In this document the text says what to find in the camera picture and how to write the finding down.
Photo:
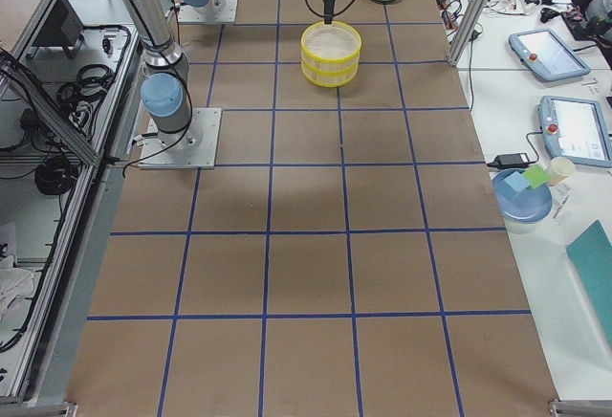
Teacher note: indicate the green cube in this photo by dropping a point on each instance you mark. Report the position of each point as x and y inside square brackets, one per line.
[535, 176]

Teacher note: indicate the beige cup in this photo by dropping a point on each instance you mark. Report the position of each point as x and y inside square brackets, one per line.
[559, 169]

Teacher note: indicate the yellow steamer layer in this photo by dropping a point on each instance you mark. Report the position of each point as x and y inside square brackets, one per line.
[330, 76]
[335, 43]

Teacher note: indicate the aluminium frame post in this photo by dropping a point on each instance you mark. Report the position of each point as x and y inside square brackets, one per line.
[462, 37]

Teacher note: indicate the black power adapter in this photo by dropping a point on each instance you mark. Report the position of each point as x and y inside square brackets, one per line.
[510, 160]

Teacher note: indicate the black monitor box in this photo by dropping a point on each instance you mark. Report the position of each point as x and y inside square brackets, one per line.
[62, 29]

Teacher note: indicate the blue plate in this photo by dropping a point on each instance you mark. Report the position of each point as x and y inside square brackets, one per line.
[527, 207]

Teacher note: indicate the upper blue teach pendant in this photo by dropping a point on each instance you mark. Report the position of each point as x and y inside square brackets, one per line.
[547, 56]

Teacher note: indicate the lower blue teach pendant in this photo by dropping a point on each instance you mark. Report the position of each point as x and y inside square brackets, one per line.
[575, 129]

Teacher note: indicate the light blue cube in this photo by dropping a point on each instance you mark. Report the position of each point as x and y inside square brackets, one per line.
[515, 183]

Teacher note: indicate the blue teach pendant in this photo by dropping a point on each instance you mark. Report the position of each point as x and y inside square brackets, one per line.
[575, 129]
[547, 56]

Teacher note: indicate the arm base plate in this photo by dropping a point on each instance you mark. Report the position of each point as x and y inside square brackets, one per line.
[227, 15]
[197, 149]

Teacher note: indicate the teal board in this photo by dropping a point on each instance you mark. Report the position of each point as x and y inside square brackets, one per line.
[590, 254]

